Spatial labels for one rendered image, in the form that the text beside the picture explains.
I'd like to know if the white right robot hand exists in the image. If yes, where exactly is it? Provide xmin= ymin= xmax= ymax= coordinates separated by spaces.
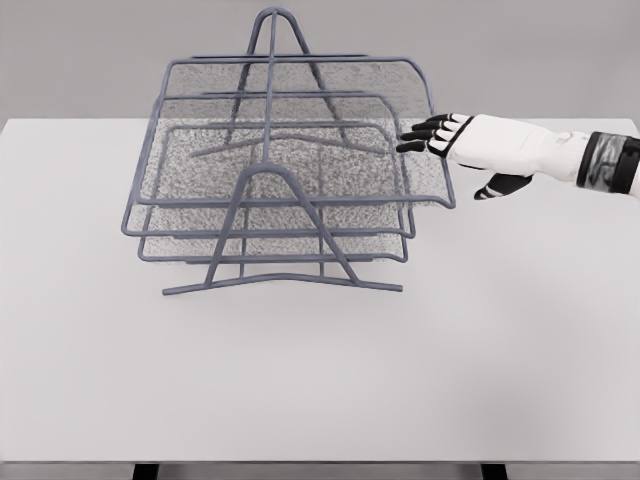
xmin=396 ymin=113 xmax=552 ymax=202

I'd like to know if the grey wire mesh folder tray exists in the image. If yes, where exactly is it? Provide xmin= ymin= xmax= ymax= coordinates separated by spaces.
xmin=129 ymin=53 xmax=458 ymax=211
xmin=137 ymin=124 xmax=407 ymax=265
xmin=120 ymin=90 xmax=418 ymax=239

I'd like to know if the grey wire rack frame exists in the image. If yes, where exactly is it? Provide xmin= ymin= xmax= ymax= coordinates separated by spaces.
xmin=161 ymin=6 xmax=404 ymax=297

